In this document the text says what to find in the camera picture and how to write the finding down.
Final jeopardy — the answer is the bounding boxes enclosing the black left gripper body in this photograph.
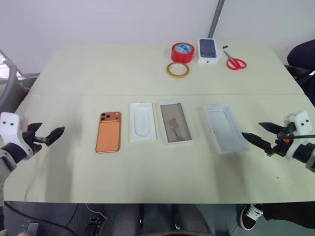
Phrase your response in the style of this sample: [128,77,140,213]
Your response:
[22,130,49,154]

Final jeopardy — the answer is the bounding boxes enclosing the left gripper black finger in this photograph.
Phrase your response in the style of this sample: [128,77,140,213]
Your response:
[26,122,43,135]
[45,126,65,148]

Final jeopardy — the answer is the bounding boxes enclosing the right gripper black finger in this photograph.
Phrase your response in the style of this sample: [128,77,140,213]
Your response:
[241,132,273,151]
[258,121,282,135]

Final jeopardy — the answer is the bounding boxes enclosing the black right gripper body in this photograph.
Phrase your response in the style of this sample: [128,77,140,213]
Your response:
[265,122,296,157]

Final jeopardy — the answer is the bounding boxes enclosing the white phone box lid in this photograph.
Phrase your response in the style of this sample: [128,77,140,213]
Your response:
[203,103,251,155]

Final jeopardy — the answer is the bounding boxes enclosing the white phone box base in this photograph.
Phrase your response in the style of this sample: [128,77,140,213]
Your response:
[158,99,197,147]

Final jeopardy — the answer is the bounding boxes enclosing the white phone tray insert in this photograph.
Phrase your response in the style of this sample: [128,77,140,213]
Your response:
[129,101,158,144]

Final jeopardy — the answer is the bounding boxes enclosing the white box with phone print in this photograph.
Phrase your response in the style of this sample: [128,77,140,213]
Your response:
[197,37,219,66]

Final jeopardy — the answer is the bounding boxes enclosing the orange smartphone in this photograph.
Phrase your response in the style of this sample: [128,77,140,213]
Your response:
[95,111,123,154]

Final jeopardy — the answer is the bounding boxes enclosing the dark trouser leg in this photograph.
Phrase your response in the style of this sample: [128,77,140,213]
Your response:
[257,203,315,236]

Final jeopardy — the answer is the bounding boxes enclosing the person in dark clothing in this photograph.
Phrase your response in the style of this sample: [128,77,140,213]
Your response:
[285,38,315,106]

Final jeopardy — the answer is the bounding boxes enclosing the black and white sneaker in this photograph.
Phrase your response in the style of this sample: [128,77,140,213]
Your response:
[239,203,264,231]

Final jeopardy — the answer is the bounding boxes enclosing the dark grey rounded shape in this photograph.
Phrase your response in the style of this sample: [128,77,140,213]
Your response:
[175,204,214,236]

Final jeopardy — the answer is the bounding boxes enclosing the tan tape roll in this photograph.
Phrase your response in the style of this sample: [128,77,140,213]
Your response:
[165,61,190,79]

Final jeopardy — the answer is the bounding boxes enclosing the red tape roll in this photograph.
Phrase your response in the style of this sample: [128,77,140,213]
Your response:
[170,42,195,64]

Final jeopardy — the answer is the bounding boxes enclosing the grey metal pole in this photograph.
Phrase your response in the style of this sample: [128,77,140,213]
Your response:
[207,0,226,39]

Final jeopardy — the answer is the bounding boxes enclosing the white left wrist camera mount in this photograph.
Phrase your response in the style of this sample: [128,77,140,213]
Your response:
[0,112,28,148]

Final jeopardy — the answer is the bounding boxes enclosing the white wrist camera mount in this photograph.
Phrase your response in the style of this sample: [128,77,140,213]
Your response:
[283,110,314,160]
[0,112,28,148]

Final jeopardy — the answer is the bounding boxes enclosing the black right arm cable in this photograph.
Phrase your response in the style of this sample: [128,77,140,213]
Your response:
[291,133,315,140]

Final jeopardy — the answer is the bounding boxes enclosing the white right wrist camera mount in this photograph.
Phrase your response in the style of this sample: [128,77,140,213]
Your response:
[283,110,314,160]

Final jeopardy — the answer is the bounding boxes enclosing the grey metal frame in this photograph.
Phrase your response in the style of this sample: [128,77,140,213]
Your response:
[0,48,41,111]

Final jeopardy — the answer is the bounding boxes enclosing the red-handled scissors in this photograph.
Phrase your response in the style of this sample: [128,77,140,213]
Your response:
[222,47,248,71]

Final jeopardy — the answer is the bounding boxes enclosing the black floor cable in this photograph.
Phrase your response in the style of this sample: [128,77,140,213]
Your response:
[4,203,83,233]

